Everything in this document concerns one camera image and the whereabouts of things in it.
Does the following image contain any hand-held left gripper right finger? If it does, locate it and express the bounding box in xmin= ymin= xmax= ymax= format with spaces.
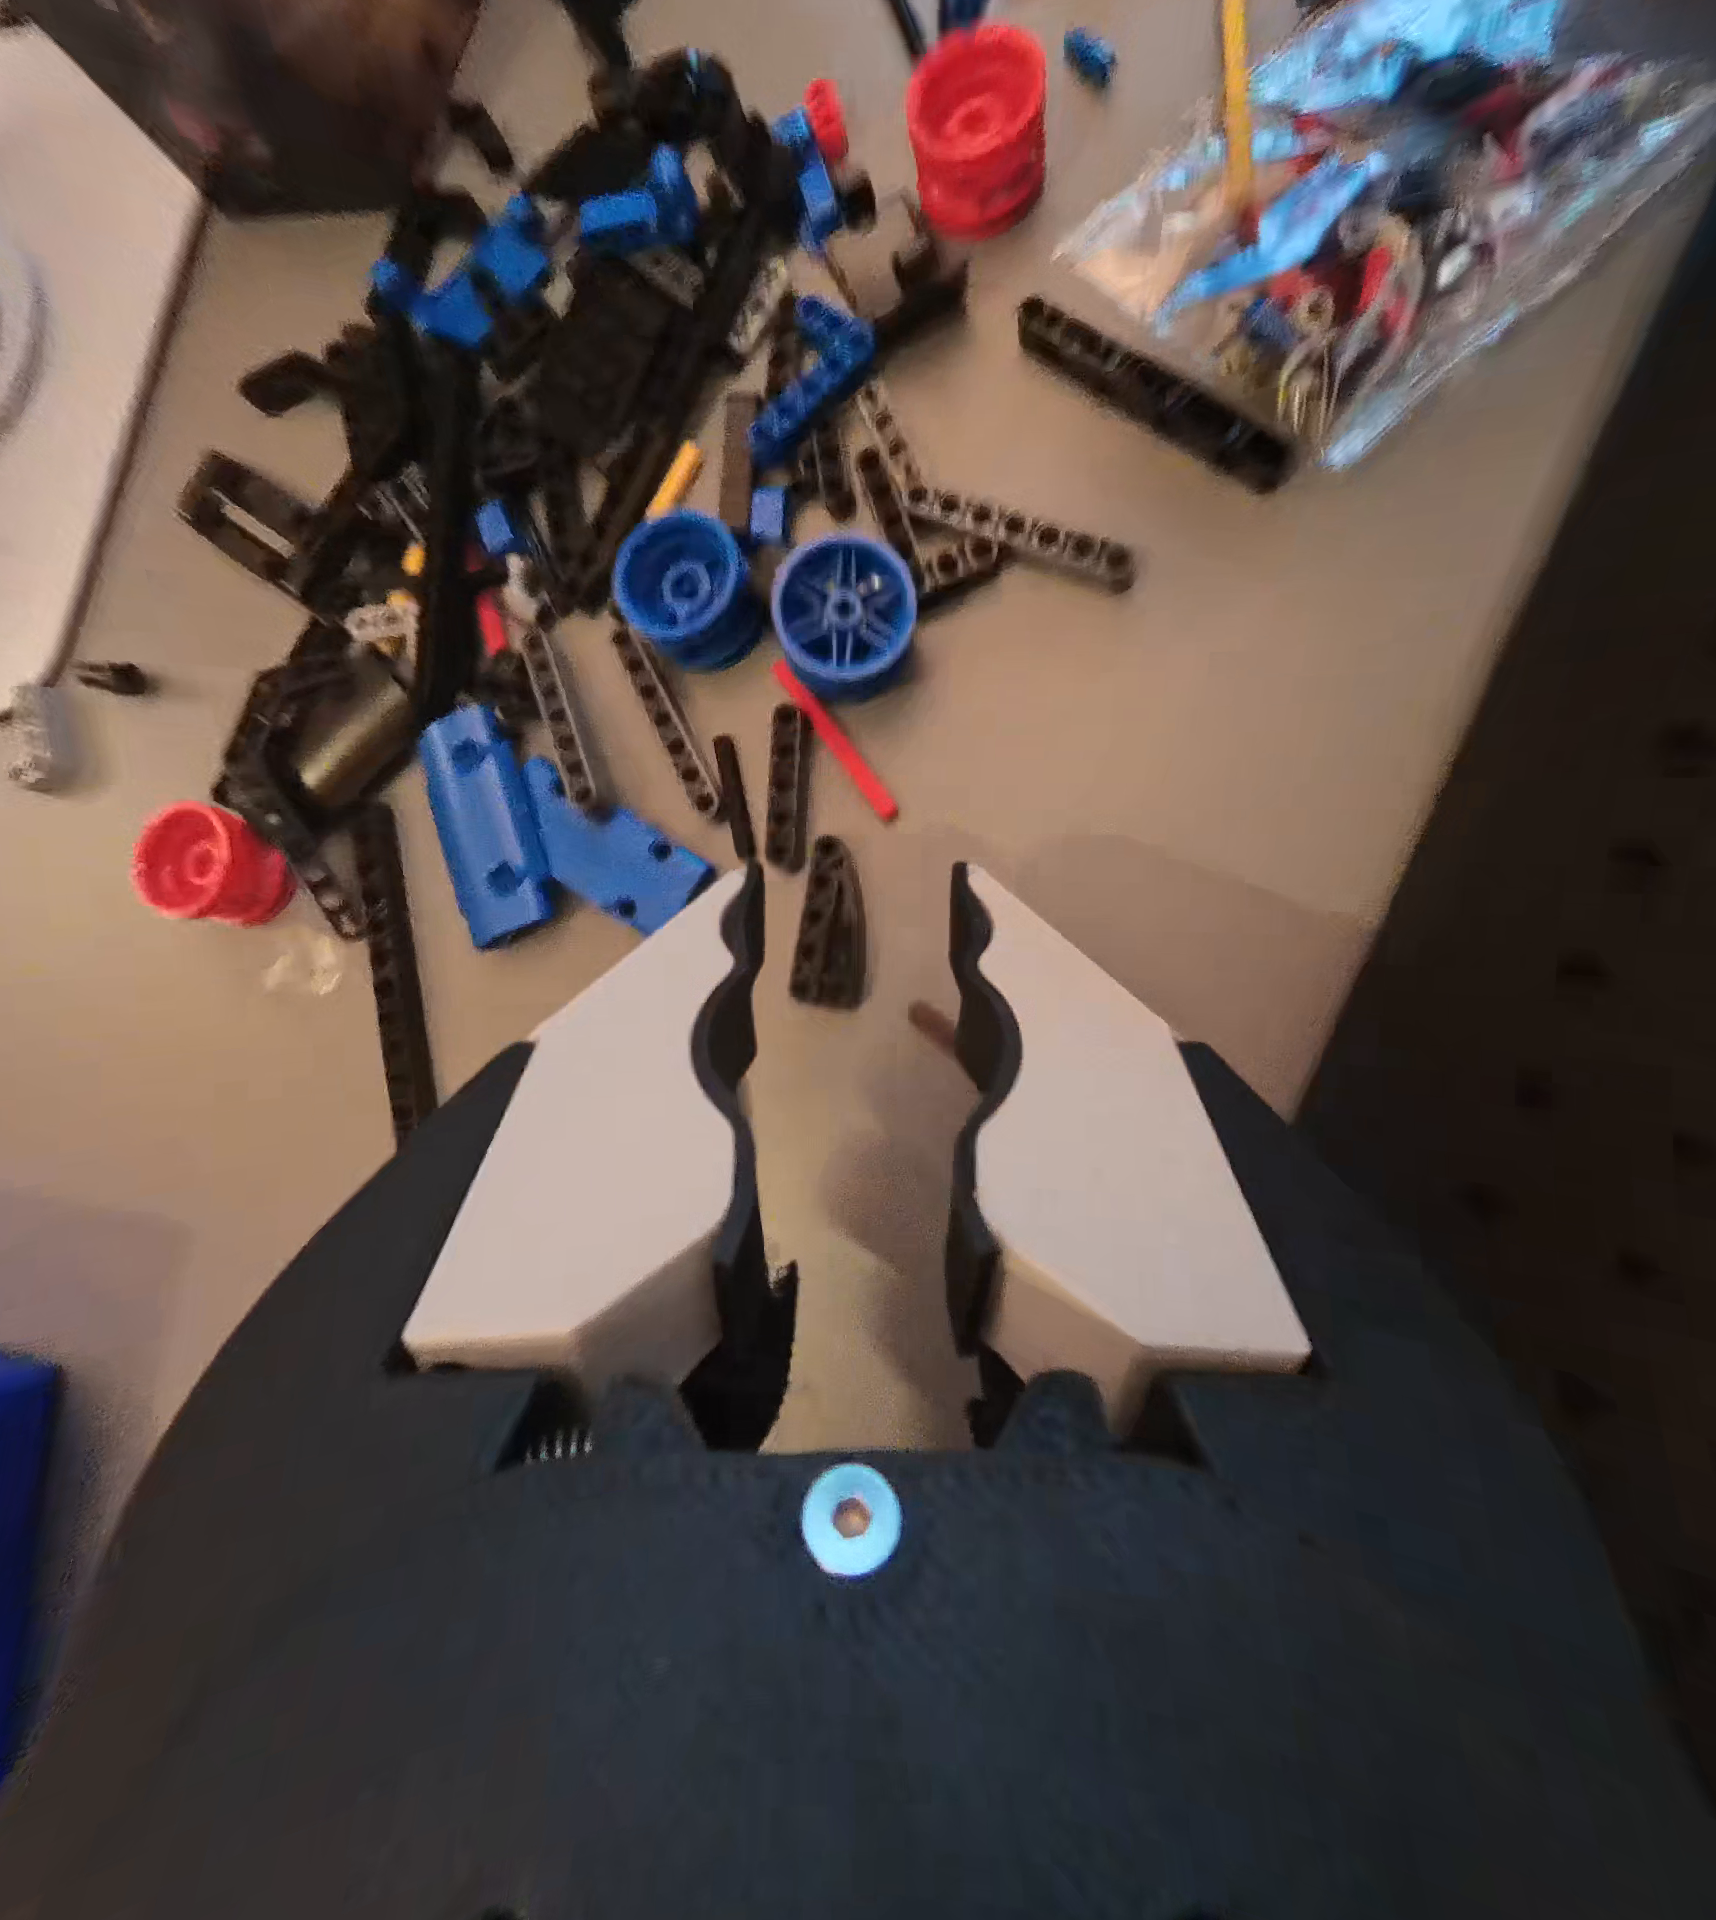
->
xmin=950 ymin=860 xmax=1311 ymax=1383

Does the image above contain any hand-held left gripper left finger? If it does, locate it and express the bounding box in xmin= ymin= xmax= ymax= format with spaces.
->
xmin=398 ymin=860 xmax=768 ymax=1395

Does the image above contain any blue angled shell panel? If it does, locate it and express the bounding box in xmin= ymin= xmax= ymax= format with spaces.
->
xmin=525 ymin=755 xmax=717 ymax=936

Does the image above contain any blue L-shaped beam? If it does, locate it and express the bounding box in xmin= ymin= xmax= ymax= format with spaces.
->
xmin=749 ymin=298 xmax=875 ymax=464

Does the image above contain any red wheel hub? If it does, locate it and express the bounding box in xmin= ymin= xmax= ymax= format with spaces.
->
xmin=902 ymin=22 xmax=1051 ymax=243
xmin=128 ymin=800 xmax=295 ymax=927

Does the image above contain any grey desk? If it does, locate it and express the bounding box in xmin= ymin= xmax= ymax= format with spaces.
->
xmin=0 ymin=0 xmax=1716 ymax=1651

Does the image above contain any black curved shell panel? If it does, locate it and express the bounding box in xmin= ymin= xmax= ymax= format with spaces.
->
xmin=289 ymin=673 xmax=419 ymax=812

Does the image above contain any red axle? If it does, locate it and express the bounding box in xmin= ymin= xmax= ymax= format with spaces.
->
xmin=773 ymin=658 xmax=898 ymax=823

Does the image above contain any dark perforated panel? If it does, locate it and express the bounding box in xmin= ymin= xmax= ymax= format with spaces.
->
xmin=1283 ymin=59 xmax=1716 ymax=1877

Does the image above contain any blue wheel hub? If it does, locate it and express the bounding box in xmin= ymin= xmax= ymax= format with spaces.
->
xmin=608 ymin=509 xmax=768 ymax=672
xmin=765 ymin=535 xmax=919 ymax=705

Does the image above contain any grey long beam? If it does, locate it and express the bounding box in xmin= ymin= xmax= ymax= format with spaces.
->
xmin=898 ymin=479 xmax=1140 ymax=599

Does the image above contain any light grey short beam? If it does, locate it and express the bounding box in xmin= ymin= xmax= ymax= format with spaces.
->
xmin=8 ymin=680 xmax=85 ymax=793

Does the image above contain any long black beam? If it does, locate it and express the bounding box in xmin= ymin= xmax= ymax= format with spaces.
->
xmin=1015 ymin=298 xmax=1295 ymax=500

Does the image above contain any pile of loose building parts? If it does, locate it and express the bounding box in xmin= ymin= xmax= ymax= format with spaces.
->
xmin=174 ymin=43 xmax=1145 ymax=1145

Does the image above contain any white stand base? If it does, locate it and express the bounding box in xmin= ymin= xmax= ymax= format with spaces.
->
xmin=0 ymin=27 xmax=210 ymax=717

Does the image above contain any small bag of red parts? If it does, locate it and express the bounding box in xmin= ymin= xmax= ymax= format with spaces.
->
xmin=1058 ymin=0 xmax=1716 ymax=473

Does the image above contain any blue flat panel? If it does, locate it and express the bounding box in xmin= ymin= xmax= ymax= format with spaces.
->
xmin=773 ymin=108 xmax=842 ymax=251

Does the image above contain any printed toy set box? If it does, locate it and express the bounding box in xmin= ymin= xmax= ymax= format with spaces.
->
xmin=2 ymin=0 xmax=484 ymax=218

